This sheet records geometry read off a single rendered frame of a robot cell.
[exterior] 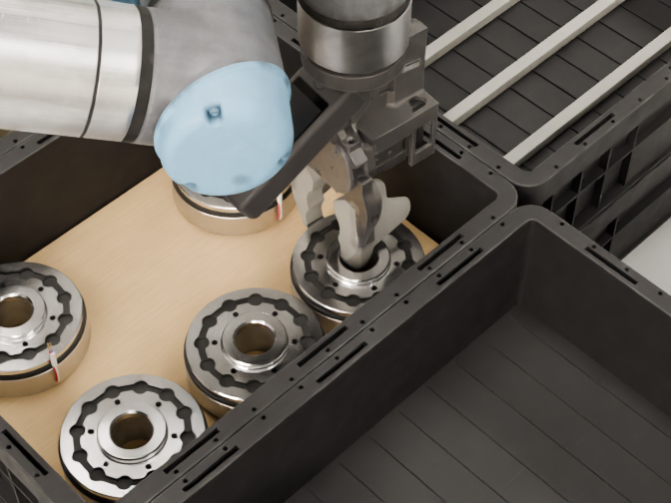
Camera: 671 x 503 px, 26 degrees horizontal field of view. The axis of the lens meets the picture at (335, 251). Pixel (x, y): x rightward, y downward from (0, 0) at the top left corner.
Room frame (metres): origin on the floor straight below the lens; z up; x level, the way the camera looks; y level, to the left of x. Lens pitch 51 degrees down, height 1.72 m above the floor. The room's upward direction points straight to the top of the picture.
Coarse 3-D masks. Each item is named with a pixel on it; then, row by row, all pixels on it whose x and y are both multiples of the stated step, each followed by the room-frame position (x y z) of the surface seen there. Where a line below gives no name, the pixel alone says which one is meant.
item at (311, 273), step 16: (320, 224) 0.72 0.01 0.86; (336, 224) 0.73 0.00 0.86; (400, 224) 0.72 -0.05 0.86; (304, 240) 0.71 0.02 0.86; (320, 240) 0.71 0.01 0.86; (384, 240) 0.71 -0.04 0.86; (400, 240) 0.71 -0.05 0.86; (416, 240) 0.71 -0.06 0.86; (304, 256) 0.69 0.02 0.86; (320, 256) 0.69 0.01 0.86; (400, 256) 0.69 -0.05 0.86; (416, 256) 0.69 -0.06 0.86; (304, 272) 0.68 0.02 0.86; (320, 272) 0.68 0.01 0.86; (400, 272) 0.68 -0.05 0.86; (304, 288) 0.66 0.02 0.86; (320, 288) 0.66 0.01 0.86; (336, 288) 0.66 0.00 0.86; (352, 288) 0.66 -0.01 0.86; (368, 288) 0.66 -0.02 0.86; (320, 304) 0.65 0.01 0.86; (336, 304) 0.65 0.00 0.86; (352, 304) 0.65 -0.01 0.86
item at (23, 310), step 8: (8, 304) 0.65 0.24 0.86; (16, 304) 0.65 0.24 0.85; (24, 304) 0.65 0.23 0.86; (0, 312) 0.64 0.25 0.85; (8, 312) 0.65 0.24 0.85; (16, 312) 0.65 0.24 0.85; (24, 312) 0.65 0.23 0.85; (0, 320) 0.64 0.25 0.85; (8, 320) 0.65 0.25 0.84; (16, 320) 0.65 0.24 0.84; (24, 320) 0.65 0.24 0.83
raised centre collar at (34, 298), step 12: (0, 288) 0.66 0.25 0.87; (12, 288) 0.66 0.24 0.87; (24, 288) 0.66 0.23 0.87; (0, 300) 0.65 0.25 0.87; (24, 300) 0.65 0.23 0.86; (36, 300) 0.65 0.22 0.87; (36, 312) 0.63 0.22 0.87; (24, 324) 0.62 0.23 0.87; (36, 324) 0.62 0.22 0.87; (0, 336) 0.61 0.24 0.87; (12, 336) 0.61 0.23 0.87; (24, 336) 0.62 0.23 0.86
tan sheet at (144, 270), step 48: (144, 192) 0.78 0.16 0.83; (96, 240) 0.73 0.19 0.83; (144, 240) 0.73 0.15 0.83; (192, 240) 0.73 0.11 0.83; (240, 240) 0.73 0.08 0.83; (288, 240) 0.73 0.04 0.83; (432, 240) 0.73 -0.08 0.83; (96, 288) 0.69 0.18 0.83; (144, 288) 0.69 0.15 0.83; (192, 288) 0.69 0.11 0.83; (240, 288) 0.69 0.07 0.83; (288, 288) 0.69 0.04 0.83; (96, 336) 0.64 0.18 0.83; (144, 336) 0.64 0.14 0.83; (96, 384) 0.60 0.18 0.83; (48, 432) 0.56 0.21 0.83
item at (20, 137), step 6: (12, 132) 0.76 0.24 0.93; (18, 132) 0.76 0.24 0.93; (24, 132) 0.76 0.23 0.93; (30, 132) 0.76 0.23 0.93; (6, 138) 0.75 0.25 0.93; (12, 138) 0.75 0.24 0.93; (18, 138) 0.75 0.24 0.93; (24, 138) 0.75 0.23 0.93; (0, 144) 0.74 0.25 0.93; (6, 144) 0.74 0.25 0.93; (12, 144) 0.74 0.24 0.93; (18, 144) 0.74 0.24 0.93; (0, 150) 0.74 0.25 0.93; (6, 150) 0.74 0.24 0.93; (0, 156) 0.73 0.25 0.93
